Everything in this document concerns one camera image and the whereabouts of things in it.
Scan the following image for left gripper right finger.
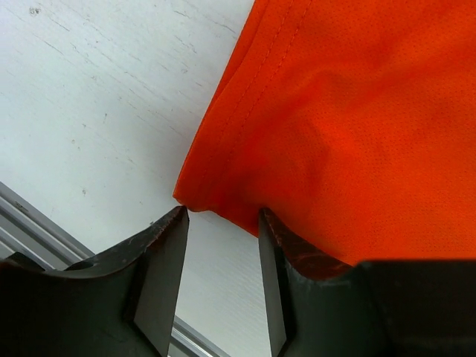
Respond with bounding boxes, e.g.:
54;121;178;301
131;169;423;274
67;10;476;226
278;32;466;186
259;209;475;356

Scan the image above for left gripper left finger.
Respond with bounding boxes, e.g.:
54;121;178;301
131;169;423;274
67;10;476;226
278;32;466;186
1;206;189;356

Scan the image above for orange t-shirt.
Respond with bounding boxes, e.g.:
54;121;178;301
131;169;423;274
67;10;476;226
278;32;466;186
173;1;475;264

